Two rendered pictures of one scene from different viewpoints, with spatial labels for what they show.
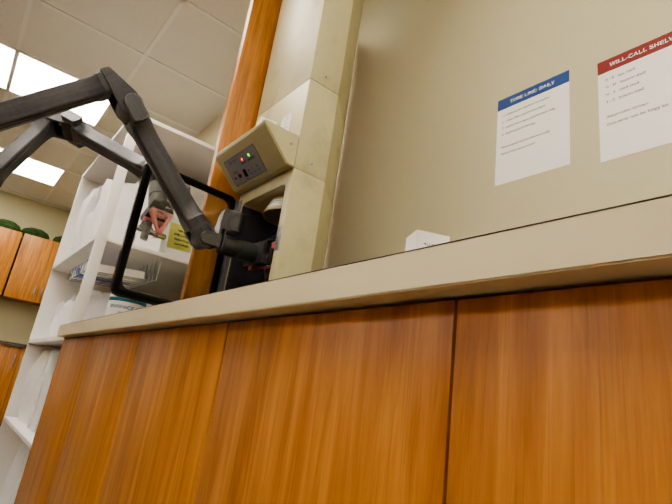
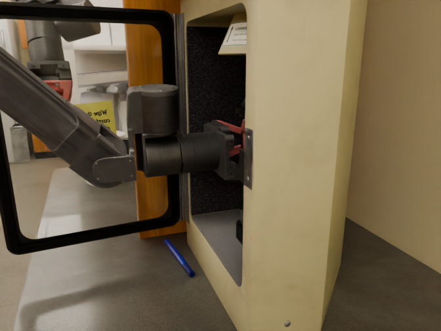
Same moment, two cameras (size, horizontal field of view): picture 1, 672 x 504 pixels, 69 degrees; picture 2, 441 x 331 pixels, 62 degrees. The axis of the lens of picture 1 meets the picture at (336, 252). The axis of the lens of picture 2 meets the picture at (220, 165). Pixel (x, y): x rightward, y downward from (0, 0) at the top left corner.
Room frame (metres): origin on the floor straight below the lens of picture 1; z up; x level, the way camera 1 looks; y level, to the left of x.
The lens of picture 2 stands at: (0.85, 0.07, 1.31)
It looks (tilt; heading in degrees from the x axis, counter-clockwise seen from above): 16 degrees down; 17
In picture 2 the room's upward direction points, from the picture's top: straight up
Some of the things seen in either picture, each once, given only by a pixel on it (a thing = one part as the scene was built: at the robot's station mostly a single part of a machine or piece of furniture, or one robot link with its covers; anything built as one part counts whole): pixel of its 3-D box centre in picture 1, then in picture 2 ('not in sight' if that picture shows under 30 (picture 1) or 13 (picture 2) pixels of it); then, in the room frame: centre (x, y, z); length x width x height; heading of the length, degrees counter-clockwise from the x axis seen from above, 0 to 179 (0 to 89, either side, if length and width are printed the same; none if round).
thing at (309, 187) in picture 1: (294, 221); (287, 48); (1.44, 0.14, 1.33); 0.32 x 0.25 x 0.77; 36
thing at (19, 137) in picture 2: (145, 230); (20, 144); (1.30, 0.53, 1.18); 0.02 x 0.02 x 0.06; 41
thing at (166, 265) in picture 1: (179, 241); (91, 132); (1.38, 0.46, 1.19); 0.30 x 0.01 x 0.40; 131
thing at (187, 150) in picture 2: (247, 252); (201, 152); (1.35, 0.25, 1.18); 0.10 x 0.07 x 0.07; 36
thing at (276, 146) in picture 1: (251, 160); not in sight; (1.33, 0.29, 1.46); 0.32 x 0.12 x 0.10; 36
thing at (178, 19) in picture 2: (226, 256); (181, 125); (1.48, 0.34, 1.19); 0.03 x 0.02 x 0.39; 36
